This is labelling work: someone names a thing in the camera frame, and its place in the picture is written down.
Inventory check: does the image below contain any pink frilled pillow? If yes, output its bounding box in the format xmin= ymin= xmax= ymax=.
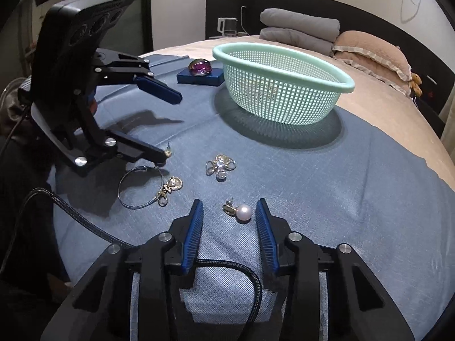
xmin=332 ymin=30 xmax=413 ymax=92

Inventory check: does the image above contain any blue flat box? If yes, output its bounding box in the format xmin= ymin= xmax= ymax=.
xmin=177 ymin=59 xmax=225 ymax=88

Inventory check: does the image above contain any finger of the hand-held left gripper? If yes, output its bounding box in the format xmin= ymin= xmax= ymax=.
xmin=70 ymin=131 xmax=169 ymax=178
xmin=92 ymin=47 xmax=183 ymax=105

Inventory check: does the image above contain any hoop bracelet with gold charm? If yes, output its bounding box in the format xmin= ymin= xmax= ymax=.
xmin=117 ymin=165 xmax=184 ymax=209

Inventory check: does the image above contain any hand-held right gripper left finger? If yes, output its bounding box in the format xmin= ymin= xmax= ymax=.
xmin=41 ymin=199 xmax=205 ymax=341

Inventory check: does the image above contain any crystal silver brooch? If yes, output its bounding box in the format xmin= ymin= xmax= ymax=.
xmin=205 ymin=154 xmax=237 ymax=182

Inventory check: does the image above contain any pearl earring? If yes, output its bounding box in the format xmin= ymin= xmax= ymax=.
xmin=222 ymin=200 xmax=254 ymax=225

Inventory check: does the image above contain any small brown plush toy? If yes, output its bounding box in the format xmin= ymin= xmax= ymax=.
xmin=409 ymin=73 xmax=423 ymax=97

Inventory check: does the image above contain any black headboard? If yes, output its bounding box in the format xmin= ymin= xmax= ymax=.
xmin=205 ymin=0 xmax=455 ymax=123

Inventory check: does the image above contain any white electric kettle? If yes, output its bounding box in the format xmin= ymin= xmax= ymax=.
xmin=217 ymin=17 xmax=238 ymax=37

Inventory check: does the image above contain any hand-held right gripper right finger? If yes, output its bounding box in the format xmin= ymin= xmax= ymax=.
xmin=255 ymin=198 xmax=415 ymax=341

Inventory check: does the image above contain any purple glass gem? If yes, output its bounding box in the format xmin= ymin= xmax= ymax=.
xmin=188 ymin=59 xmax=213 ymax=77

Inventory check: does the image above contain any blue cloth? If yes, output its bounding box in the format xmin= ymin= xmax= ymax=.
xmin=48 ymin=53 xmax=455 ymax=341

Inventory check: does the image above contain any white thin cable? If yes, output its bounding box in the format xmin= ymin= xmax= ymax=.
xmin=400 ymin=0 xmax=426 ymax=22

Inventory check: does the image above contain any beige bed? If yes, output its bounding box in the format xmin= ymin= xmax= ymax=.
xmin=137 ymin=34 xmax=455 ymax=194

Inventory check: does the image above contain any green plastic mesh basket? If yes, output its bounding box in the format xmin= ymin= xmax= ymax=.
xmin=212 ymin=42 xmax=355 ymax=126

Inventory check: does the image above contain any black braided cable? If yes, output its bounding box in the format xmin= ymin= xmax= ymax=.
xmin=0 ymin=188 xmax=264 ymax=341

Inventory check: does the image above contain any grey folded blanket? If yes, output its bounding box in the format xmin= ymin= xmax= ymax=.
xmin=260 ymin=8 xmax=341 ymax=42
xmin=259 ymin=28 xmax=335 ymax=57

